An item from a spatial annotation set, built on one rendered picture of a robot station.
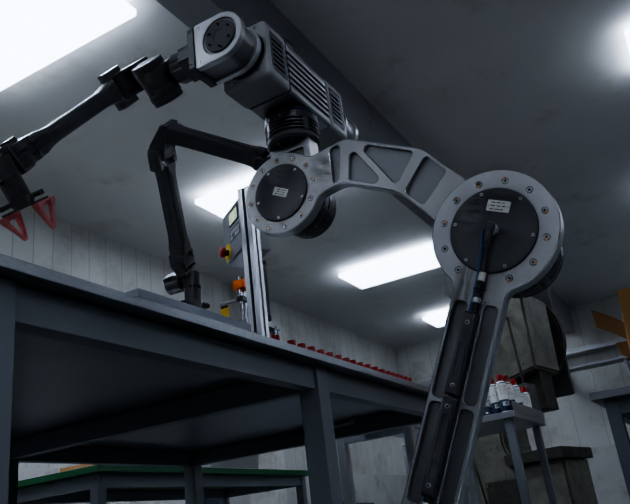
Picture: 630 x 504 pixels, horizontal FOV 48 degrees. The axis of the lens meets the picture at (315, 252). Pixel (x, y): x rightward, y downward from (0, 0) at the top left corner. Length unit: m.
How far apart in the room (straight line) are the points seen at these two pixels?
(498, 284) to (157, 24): 3.31
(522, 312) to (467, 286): 4.68
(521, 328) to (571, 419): 5.44
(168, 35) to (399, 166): 3.03
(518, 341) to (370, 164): 4.56
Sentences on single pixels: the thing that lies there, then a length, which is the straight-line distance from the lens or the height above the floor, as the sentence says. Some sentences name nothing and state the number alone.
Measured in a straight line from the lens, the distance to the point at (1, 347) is 1.13.
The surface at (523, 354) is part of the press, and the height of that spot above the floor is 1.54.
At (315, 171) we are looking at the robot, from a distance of 1.61.
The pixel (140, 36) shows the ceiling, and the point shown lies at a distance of 4.42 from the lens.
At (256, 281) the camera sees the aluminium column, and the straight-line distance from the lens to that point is 2.26.
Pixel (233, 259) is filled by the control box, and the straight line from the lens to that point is 2.42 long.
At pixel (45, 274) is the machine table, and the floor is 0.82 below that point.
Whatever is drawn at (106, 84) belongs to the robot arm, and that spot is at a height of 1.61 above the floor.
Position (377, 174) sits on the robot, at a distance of 1.53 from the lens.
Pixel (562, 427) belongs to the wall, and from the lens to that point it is 11.36.
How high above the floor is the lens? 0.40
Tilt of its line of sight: 22 degrees up
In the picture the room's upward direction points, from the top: 7 degrees counter-clockwise
